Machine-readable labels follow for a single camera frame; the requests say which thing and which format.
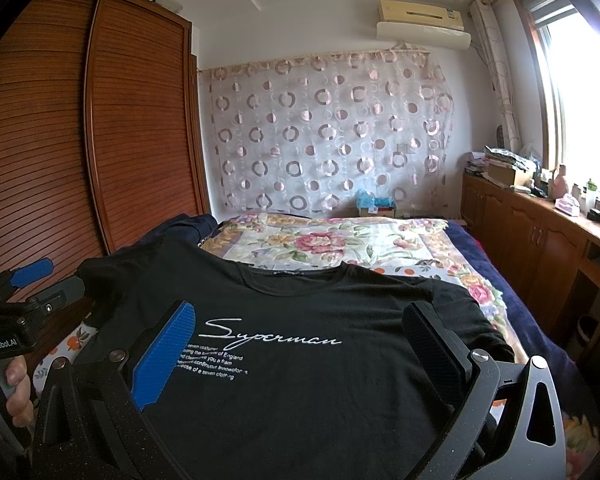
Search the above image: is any window with wooden frame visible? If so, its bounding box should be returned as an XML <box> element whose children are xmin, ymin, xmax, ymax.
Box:
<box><xmin>514</xmin><ymin>0</ymin><xmax>600</xmax><ymax>193</ymax></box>

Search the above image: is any blue tissue box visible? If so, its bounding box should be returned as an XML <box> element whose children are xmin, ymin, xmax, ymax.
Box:
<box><xmin>355</xmin><ymin>190</ymin><xmax>396</xmax><ymax>218</ymax></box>

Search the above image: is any dark blue blanket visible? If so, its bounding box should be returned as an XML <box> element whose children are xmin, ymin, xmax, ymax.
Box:
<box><xmin>445</xmin><ymin>221</ymin><xmax>582</xmax><ymax>414</ymax></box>

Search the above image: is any pink bottle on sideboard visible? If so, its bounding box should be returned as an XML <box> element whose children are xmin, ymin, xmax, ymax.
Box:
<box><xmin>550</xmin><ymin>164</ymin><xmax>569</xmax><ymax>200</ymax></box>

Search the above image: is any stack of books and papers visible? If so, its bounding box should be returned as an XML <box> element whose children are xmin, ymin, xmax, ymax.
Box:
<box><xmin>465</xmin><ymin>145</ymin><xmax>538</xmax><ymax>193</ymax></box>

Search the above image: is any tied beige window curtain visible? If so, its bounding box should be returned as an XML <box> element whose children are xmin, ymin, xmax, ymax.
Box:
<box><xmin>469</xmin><ymin>0</ymin><xmax>521</xmax><ymax>153</ymax></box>

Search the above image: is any person's left hand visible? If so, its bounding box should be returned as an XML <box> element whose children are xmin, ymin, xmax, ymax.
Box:
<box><xmin>0</xmin><ymin>356</ymin><xmax>34</xmax><ymax>428</ymax></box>

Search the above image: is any black Superman t-shirt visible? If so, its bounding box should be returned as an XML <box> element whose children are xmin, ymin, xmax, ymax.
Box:
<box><xmin>78</xmin><ymin>240</ymin><xmax>514</xmax><ymax>479</ymax></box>

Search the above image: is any brown wooden sideboard cabinet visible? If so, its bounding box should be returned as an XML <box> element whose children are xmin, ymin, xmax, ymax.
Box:
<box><xmin>460</xmin><ymin>174</ymin><xmax>600</xmax><ymax>358</ymax></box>

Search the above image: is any folded navy garment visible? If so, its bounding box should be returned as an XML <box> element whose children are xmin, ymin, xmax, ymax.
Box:
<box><xmin>136</xmin><ymin>214</ymin><xmax>219</xmax><ymax>246</ymax></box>

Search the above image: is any brown wooden louvered wardrobe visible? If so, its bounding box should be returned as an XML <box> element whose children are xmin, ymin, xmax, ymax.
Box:
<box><xmin>0</xmin><ymin>0</ymin><xmax>210</xmax><ymax>280</ymax></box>

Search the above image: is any orange fruit print sheet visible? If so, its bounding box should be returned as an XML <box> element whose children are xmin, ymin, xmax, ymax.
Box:
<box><xmin>32</xmin><ymin>322</ymin><xmax>98</xmax><ymax>396</ymax></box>

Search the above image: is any sheer circle pattern curtain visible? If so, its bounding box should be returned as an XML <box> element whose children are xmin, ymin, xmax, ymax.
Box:
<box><xmin>200</xmin><ymin>47</ymin><xmax>454</xmax><ymax>216</ymax></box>

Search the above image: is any floral quilt bedspread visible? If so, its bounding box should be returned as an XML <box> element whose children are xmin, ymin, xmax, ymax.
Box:
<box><xmin>201</xmin><ymin>212</ymin><xmax>529</xmax><ymax>363</ymax></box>

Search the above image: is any beige wall air conditioner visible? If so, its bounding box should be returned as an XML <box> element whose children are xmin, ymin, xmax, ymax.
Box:
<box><xmin>376</xmin><ymin>0</ymin><xmax>471</xmax><ymax>51</ymax></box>

